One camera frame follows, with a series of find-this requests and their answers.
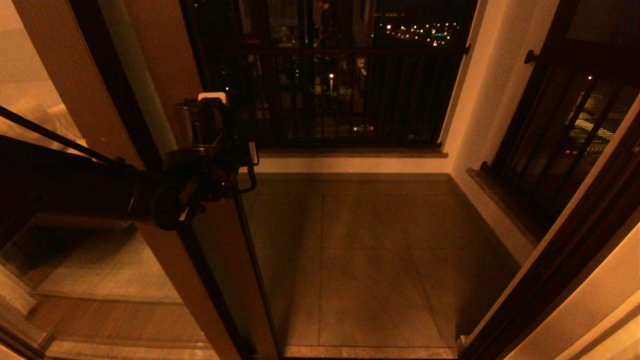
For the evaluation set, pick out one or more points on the dark metal floor track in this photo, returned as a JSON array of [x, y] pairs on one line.
[[375, 352]]

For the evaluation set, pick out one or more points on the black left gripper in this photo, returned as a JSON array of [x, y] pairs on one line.
[[240, 160]]

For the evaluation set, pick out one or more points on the dark front-load washing machine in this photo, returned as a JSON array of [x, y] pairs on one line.
[[80, 222]]

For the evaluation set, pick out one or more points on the dark brown door jamb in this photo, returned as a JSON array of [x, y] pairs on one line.
[[575, 260]]

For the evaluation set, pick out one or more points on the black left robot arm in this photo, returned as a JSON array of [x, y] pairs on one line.
[[65, 185]]

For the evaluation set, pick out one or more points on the brown framed fixed glass panel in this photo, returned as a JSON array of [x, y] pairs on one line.
[[65, 65]]

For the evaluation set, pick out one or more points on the brown framed sliding glass door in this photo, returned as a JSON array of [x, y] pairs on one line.
[[165, 50]]

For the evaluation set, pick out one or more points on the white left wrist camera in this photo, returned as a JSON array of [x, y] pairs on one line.
[[212, 97]]

